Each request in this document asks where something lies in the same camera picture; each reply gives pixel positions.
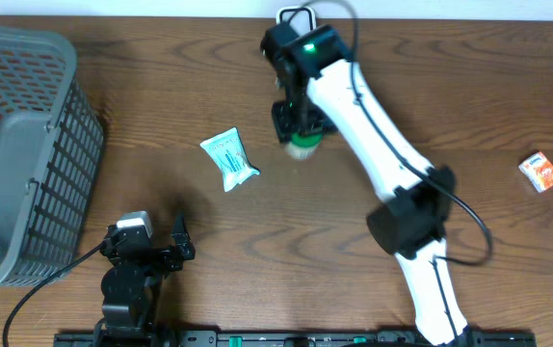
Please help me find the green lid jar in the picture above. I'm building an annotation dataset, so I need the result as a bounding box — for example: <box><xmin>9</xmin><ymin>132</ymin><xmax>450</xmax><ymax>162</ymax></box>
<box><xmin>283</xmin><ymin>133</ymin><xmax>323</xmax><ymax>161</ymax></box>

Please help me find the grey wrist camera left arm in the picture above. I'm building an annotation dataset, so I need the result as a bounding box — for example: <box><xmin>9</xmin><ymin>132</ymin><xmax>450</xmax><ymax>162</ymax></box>
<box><xmin>116</xmin><ymin>211</ymin><xmax>153</xmax><ymax>238</ymax></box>

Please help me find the dark grey plastic basket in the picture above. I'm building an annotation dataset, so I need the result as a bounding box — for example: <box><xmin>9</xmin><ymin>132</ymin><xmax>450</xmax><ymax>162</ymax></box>
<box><xmin>0</xmin><ymin>27</ymin><xmax>105</xmax><ymax>286</ymax></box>

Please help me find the green toilet tissue pack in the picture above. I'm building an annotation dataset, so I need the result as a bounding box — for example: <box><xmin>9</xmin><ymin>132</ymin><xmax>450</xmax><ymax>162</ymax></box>
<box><xmin>200</xmin><ymin>127</ymin><xmax>260</xmax><ymax>192</ymax></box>

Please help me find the white barcode scanner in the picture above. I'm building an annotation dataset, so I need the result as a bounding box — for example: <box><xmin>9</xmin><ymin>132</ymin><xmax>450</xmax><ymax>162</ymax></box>
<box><xmin>276</xmin><ymin>6</ymin><xmax>317</xmax><ymax>34</ymax></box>

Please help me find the orange snack box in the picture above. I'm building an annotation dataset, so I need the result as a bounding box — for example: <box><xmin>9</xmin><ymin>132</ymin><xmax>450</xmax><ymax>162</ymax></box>
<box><xmin>518</xmin><ymin>151</ymin><xmax>553</xmax><ymax>193</ymax></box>

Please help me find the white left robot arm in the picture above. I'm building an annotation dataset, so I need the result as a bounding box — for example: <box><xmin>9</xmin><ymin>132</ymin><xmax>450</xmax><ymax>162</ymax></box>
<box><xmin>100</xmin><ymin>211</ymin><xmax>196</xmax><ymax>341</ymax></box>

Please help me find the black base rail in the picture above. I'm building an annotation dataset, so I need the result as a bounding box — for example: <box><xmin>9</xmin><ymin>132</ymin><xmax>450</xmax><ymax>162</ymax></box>
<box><xmin>53</xmin><ymin>330</ymin><xmax>537</xmax><ymax>347</ymax></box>

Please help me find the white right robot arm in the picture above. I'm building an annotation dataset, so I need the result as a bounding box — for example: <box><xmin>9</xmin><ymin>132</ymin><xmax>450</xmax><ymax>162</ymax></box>
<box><xmin>260</xmin><ymin>22</ymin><xmax>467</xmax><ymax>345</ymax></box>

